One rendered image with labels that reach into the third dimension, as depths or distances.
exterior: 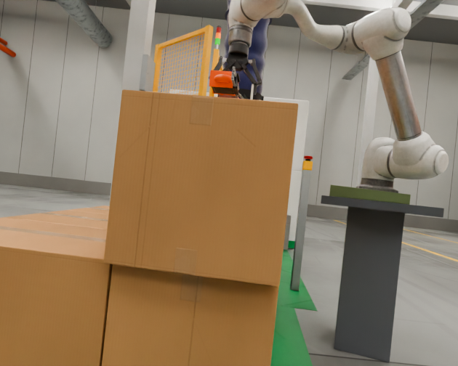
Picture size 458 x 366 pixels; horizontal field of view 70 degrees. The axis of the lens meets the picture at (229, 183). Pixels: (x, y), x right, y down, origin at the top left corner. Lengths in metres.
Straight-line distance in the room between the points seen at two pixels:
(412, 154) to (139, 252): 1.25
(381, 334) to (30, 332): 1.46
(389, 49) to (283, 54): 10.28
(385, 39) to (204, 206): 1.08
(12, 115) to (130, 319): 12.44
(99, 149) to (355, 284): 10.55
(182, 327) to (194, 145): 0.42
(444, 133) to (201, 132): 12.50
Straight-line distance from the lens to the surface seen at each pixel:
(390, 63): 1.58
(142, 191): 0.76
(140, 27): 3.15
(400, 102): 1.61
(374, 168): 1.78
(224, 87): 1.05
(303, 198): 2.58
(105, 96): 11.90
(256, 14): 1.26
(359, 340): 1.86
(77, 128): 12.03
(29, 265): 0.95
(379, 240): 1.74
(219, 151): 0.72
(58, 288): 0.92
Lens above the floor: 0.75
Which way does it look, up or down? level
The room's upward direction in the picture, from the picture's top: 6 degrees clockwise
